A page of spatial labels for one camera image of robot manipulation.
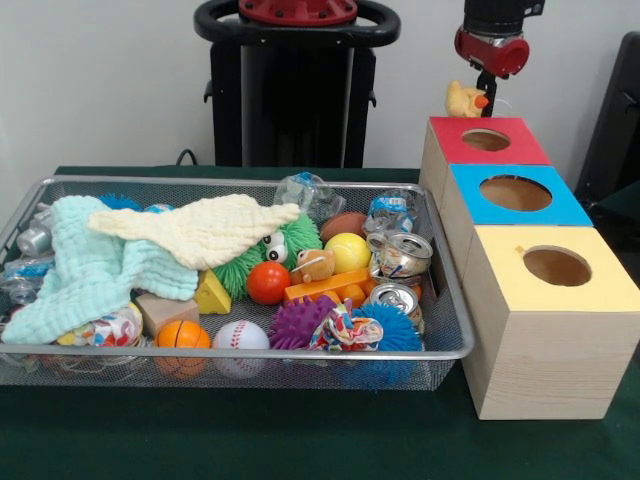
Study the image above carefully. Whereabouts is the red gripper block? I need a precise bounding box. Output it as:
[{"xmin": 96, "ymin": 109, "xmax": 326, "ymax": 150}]
[{"xmin": 453, "ymin": 27, "xmax": 530, "ymax": 119}]

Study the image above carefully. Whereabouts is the yellow plush duck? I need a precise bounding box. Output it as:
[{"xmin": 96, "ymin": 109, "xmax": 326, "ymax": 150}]
[{"xmin": 446, "ymin": 80, "xmax": 490, "ymax": 119}]

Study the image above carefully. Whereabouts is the colourful print cloth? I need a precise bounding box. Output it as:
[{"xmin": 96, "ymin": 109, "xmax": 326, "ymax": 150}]
[{"xmin": 308, "ymin": 298, "xmax": 385, "ymax": 353}]

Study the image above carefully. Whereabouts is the cream waffle cloth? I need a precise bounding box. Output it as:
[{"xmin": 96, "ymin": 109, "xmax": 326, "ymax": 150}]
[{"xmin": 87, "ymin": 193, "xmax": 302, "ymax": 270}]

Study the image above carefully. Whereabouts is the mint green waffle cloth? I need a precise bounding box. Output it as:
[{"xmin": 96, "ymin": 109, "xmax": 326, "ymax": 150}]
[{"xmin": 2, "ymin": 195, "xmax": 201, "ymax": 345}]

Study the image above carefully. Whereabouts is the wooden three-hole box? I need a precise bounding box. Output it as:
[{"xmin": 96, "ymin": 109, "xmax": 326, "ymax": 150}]
[{"xmin": 418, "ymin": 116, "xmax": 640, "ymax": 421}]

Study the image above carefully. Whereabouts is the silver mesh bin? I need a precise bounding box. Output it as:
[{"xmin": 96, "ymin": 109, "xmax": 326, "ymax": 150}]
[{"xmin": 0, "ymin": 174, "xmax": 476, "ymax": 389}]

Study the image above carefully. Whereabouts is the black chair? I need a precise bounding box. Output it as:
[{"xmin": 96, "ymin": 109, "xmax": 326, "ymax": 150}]
[{"xmin": 574, "ymin": 32, "xmax": 640, "ymax": 201}]

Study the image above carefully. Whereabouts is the dark green tablecloth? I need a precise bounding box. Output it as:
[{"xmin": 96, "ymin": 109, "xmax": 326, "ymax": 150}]
[
  {"xmin": 0, "ymin": 164, "xmax": 640, "ymax": 480},
  {"xmin": 597, "ymin": 187, "xmax": 640, "ymax": 236}
]

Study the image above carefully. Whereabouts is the brown plush bear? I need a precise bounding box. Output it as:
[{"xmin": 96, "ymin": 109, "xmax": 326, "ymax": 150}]
[{"xmin": 289, "ymin": 248, "xmax": 336, "ymax": 285}]

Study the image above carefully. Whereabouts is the blue fuzzy ball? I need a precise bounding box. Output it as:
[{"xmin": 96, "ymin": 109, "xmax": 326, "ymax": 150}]
[{"xmin": 349, "ymin": 301, "xmax": 425, "ymax": 389}]

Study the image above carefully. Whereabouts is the red ball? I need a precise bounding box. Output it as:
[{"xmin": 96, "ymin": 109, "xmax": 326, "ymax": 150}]
[{"xmin": 246, "ymin": 261, "xmax": 292, "ymax": 305}]

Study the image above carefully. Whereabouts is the purple spiky ball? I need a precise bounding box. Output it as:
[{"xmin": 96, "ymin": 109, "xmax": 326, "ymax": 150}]
[{"xmin": 268, "ymin": 294, "xmax": 337, "ymax": 350}]

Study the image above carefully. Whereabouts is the green fuzzy toy with eyes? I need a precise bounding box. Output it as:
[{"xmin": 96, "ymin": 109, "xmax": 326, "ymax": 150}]
[{"xmin": 212, "ymin": 214, "xmax": 321, "ymax": 301}]

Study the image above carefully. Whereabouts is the white toy baseball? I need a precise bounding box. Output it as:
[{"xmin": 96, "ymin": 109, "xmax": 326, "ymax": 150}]
[{"xmin": 212, "ymin": 319, "xmax": 271, "ymax": 376}]

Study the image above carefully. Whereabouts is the orange toy basketball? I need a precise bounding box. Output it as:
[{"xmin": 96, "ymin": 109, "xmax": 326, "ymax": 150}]
[{"xmin": 153, "ymin": 319, "xmax": 212, "ymax": 376}]

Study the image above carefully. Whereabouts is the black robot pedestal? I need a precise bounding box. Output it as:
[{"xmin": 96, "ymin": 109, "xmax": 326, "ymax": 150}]
[{"xmin": 193, "ymin": 0, "xmax": 401, "ymax": 169}]

